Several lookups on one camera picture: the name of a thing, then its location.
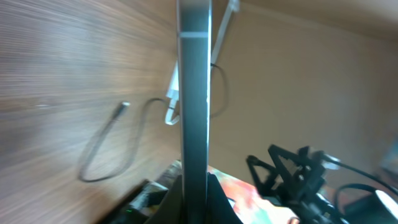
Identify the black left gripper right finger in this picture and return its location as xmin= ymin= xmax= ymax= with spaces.
xmin=206 ymin=174 xmax=243 ymax=224

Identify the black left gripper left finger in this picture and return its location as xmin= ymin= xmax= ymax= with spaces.
xmin=145 ymin=175 xmax=183 ymax=224

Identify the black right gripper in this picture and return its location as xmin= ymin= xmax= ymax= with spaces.
xmin=246 ymin=144 xmax=347 ymax=224

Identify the black charging cable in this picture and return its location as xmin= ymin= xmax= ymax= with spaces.
xmin=77 ymin=62 xmax=229 ymax=183

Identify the Galaxy smartphone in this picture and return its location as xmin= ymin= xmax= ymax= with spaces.
xmin=177 ymin=0 xmax=212 ymax=223

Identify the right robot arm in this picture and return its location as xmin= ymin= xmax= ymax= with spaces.
xmin=246 ymin=145 xmax=397 ymax=223

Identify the white power strip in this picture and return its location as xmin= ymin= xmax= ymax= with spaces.
xmin=166 ymin=62 xmax=179 ymax=105

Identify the white power strip cord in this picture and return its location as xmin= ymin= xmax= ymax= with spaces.
xmin=164 ymin=0 xmax=241 ymax=126

